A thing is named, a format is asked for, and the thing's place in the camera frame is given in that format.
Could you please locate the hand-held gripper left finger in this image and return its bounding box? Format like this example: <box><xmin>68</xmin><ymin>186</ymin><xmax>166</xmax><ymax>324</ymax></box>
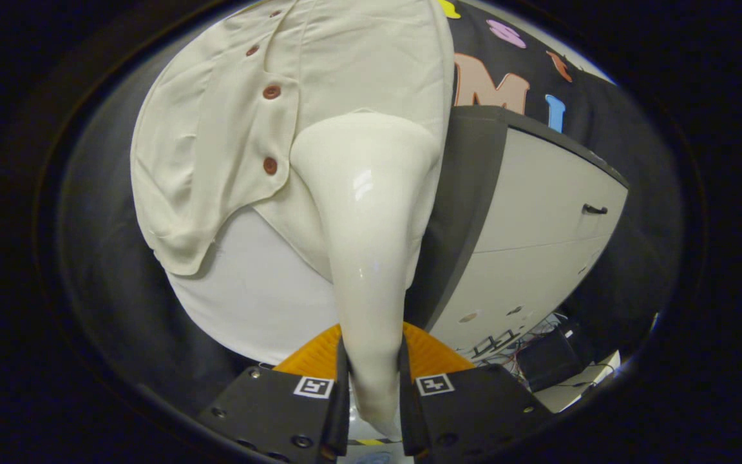
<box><xmin>197</xmin><ymin>322</ymin><xmax>351</xmax><ymax>463</ymax></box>

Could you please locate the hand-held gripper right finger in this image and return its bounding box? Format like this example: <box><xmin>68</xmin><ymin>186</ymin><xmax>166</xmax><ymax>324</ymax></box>
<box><xmin>399</xmin><ymin>321</ymin><xmax>555</xmax><ymax>461</ymax></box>

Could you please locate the white garment steamer nozzle with hose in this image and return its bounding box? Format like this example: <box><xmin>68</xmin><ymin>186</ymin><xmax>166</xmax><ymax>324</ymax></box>
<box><xmin>289</xmin><ymin>113</ymin><xmax>442</xmax><ymax>442</ymax></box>

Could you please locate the cream button shirt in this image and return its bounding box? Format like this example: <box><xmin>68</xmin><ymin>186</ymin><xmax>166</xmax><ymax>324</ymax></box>
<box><xmin>129</xmin><ymin>0</ymin><xmax>455</xmax><ymax>284</ymax></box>

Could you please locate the black box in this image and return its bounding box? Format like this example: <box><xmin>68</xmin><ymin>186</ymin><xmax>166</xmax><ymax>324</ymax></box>
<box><xmin>516</xmin><ymin>325</ymin><xmax>594</xmax><ymax>392</ymax></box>

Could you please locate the white box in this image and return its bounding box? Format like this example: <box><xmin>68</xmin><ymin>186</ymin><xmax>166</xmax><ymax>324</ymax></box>
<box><xmin>548</xmin><ymin>351</ymin><xmax>622</xmax><ymax>413</ymax></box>

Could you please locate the white ironing board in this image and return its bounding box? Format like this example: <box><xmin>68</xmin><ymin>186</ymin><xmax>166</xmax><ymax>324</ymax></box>
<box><xmin>168</xmin><ymin>206</ymin><xmax>339</xmax><ymax>366</ymax></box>

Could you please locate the grey cabinet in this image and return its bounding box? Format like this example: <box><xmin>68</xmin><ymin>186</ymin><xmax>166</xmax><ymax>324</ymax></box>
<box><xmin>406</xmin><ymin>105</ymin><xmax>629</xmax><ymax>362</ymax></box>

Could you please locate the black backdrop cloth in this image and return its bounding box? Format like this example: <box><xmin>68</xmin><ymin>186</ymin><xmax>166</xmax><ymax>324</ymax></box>
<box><xmin>55</xmin><ymin>0</ymin><xmax>687</xmax><ymax>420</ymax></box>

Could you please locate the tangle of floor cables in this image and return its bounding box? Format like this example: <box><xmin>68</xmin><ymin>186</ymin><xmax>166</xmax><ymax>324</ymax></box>
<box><xmin>474</xmin><ymin>313</ymin><xmax>568</xmax><ymax>374</ymax></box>

